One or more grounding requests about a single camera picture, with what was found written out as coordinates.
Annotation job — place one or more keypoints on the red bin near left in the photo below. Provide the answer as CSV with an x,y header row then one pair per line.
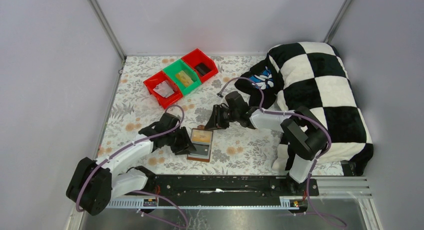
x,y
157,78

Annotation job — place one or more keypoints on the black item in red bin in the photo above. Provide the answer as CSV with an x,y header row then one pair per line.
x,y
202,69

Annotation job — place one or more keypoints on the checkered black white pillow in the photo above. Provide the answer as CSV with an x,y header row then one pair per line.
x,y
312,75

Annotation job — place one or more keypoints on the gold VIP card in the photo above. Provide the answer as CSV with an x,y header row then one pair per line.
x,y
202,136

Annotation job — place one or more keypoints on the silver card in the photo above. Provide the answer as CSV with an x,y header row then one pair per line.
x,y
164,89

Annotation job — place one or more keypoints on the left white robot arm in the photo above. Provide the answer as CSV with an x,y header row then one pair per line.
x,y
96,182

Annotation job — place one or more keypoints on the dark grey VIP card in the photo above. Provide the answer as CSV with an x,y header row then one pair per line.
x,y
201,150

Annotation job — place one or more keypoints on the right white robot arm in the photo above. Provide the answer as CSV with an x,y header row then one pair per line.
x,y
305,135

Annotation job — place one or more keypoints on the green bin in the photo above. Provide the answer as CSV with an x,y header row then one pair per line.
x,y
178,66

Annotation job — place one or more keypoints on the brown leather card holder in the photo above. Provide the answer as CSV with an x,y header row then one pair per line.
x,y
196,158

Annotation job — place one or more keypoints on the yellow card in green bin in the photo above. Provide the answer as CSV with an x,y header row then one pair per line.
x,y
184,79

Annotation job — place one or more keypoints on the red bin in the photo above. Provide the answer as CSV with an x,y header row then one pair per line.
x,y
197,56
157,78

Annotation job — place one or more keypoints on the black cap with blue logo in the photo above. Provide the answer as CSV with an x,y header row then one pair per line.
x,y
261,83

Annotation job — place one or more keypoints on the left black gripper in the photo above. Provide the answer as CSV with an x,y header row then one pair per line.
x,y
178,141

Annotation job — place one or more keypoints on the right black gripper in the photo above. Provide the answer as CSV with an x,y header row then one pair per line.
x,y
220,115

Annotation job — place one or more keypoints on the floral table cloth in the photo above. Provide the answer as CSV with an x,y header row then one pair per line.
x,y
235,151

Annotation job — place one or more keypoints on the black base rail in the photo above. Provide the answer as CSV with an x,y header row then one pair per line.
x,y
229,191

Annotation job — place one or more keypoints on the red bin far right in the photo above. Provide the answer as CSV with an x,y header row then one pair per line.
x,y
197,56

